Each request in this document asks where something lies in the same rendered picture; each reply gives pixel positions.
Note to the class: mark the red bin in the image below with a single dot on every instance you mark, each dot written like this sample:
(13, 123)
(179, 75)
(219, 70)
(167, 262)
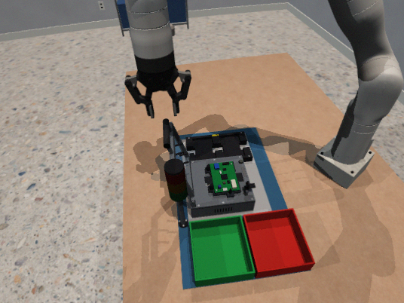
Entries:
(277, 243)

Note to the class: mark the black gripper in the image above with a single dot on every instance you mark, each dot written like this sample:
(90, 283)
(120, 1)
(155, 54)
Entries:
(158, 75)

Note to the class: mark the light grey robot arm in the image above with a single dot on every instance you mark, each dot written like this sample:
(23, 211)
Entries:
(362, 21)

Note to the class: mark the green circuit board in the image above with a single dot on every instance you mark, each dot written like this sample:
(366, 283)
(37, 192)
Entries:
(224, 177)

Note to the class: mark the green open tray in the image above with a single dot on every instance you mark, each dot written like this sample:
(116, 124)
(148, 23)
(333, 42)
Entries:
(220, 247)

